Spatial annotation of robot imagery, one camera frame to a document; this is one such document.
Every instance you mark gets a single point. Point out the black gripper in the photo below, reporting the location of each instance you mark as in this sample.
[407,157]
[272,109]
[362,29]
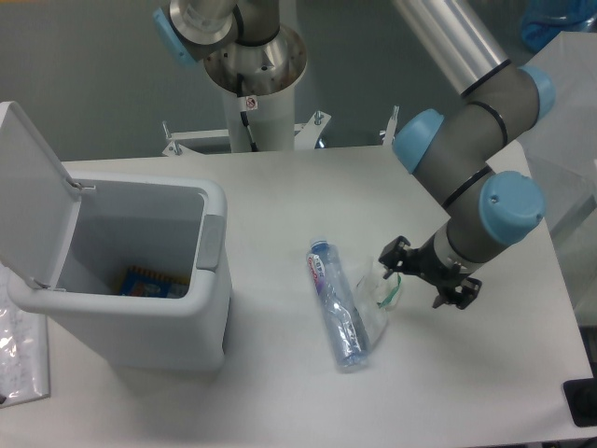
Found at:
[454,287]

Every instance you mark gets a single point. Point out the clear plastic bag wrapper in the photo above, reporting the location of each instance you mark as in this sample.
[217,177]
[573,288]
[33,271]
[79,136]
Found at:
[375,297]

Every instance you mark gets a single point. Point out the clear plastic water bottle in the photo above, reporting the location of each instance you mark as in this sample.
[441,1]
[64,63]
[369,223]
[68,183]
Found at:
[345,328]

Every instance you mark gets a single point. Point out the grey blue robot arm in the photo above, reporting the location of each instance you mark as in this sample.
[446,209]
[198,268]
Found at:
[256,61]

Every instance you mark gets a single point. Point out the white trash can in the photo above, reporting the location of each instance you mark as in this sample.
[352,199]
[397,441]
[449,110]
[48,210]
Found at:
[68,237]

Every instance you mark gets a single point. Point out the metal clamp bolt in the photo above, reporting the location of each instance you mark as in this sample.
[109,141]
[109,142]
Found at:
[387,135]

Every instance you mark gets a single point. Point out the black device at edge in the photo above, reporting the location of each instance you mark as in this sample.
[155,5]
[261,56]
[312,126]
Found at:
[580,395]

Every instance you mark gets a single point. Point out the blue water jug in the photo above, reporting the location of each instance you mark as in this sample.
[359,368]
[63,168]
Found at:
[542,21]

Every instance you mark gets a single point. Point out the blue orange snack packet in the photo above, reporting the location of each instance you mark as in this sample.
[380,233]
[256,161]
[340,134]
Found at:
[141,282]

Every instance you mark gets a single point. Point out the clear plastic sheet sleeve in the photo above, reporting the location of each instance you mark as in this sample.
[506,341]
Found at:
[24,352]

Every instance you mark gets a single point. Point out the white bracket with bolts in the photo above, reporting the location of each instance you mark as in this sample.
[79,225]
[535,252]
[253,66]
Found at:
[308,135]

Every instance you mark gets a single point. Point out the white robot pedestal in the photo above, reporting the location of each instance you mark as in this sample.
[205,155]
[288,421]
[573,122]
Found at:
[260,122]

